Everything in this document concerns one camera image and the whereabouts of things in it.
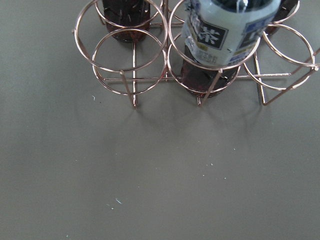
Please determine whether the front tea bottle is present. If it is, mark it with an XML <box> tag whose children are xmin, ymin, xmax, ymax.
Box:
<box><xmin>182</xmin><ymin>0</ymin><xmax>281</xmax><ymax>97</ymax></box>

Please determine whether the tea bottle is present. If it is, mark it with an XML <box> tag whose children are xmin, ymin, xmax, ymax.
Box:
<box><xmin>182</xmin><ymin>0</ymin><xmax>281</xmax><ymax>97</ymax></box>
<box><xmin>264</xmin><ymin>0</ymin><xmax>299</xmax><ymax>35</ymax></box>
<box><xmin>102</xmin><ymin>0</ymin><xmax>151</xmax><ymax>43</ymax></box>

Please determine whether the back left tea bottle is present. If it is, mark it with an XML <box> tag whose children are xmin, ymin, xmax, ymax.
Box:
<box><xmin>102</xmin><ymin>0</ymin><xmax>151</xmax><ymax>43</ymax></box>

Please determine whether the back right tea bottle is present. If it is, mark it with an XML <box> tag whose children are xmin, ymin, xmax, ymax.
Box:
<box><xmin>264</xmin><ymin>0</ymin><xmax>299</xmax><ymax>35</ymax></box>

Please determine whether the copper wire bottle rack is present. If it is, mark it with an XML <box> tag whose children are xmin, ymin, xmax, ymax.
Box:
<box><xmin>71</xmin><ymin>0</ymin><xmax>320</xmax><ymax>110</ymax></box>

